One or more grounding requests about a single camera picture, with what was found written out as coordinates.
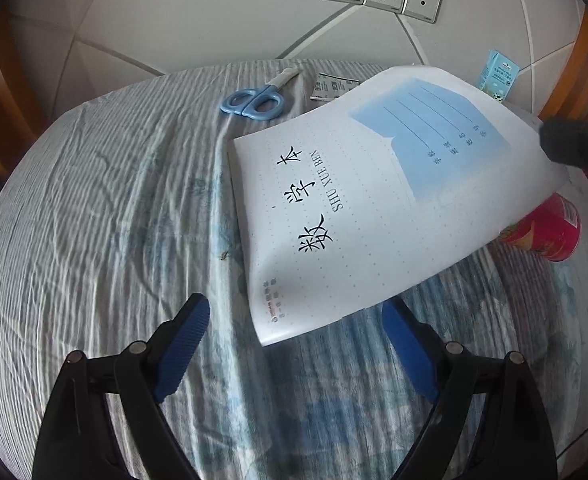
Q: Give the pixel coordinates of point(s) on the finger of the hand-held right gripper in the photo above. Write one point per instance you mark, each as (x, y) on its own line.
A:
(574, 142)

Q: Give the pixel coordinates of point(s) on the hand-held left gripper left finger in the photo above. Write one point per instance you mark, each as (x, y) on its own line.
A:
(183, 345)

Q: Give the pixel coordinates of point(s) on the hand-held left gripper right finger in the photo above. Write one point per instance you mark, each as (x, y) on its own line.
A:
(409, 355)

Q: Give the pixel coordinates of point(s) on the red snack can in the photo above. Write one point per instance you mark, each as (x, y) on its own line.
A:
(549, 232)

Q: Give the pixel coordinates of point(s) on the small teal milk carton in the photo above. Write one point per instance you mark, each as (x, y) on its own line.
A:
(496, 77)

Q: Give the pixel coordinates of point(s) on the white and blue exercise notebook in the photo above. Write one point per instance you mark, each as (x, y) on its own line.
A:
(349, 200)

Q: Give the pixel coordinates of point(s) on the wooden trim post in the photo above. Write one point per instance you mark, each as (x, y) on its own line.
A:
(586, 65)
(13, 75)

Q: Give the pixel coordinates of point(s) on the white round-hole wall outlet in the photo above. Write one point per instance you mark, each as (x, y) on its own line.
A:
(422, 2)

